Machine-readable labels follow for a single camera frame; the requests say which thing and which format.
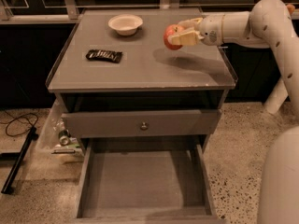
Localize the grey upper drawer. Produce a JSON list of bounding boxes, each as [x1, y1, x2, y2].
[[62, 110, 221, 138]]

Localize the black metal stand leg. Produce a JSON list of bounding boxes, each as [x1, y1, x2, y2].
[[1, 127, 38, 194]]

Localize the red apple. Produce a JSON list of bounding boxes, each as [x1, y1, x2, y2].
[[164, 24, 184, 50]]

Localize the dark candy bar wrapper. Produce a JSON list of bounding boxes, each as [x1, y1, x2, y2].
[[86, 49, 122, 63]]

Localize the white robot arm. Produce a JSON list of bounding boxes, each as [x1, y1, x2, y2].
[[164, 0, 299, 224]]

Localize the green drink can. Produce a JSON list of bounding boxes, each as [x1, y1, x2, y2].
[[58, 130, 70, 146]]

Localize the white paper bowl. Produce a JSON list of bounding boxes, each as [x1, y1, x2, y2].
[[108, 14, 143, 36]]

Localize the white slanted post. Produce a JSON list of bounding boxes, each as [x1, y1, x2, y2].
[[263, 78, 288, 114]]

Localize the grey drawer cabinet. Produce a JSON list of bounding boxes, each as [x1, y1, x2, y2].
[[47, 9, 236, 147]]

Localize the round brass drawer knob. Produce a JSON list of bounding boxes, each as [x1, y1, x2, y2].
[[140, 122, 149, 131]]

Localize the open grey middle drawer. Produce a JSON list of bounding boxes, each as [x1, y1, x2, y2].
[[75, 137, 225, 224]]

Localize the clear plastic trash bin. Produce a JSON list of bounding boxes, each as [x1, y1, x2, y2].
[[36, 101, 84, 163]]

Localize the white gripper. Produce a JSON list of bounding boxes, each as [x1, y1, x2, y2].
[[167, 15, 223, 46]]

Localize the small orange fruit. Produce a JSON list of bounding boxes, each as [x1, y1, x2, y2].
[[287, 4, 295, 14]]

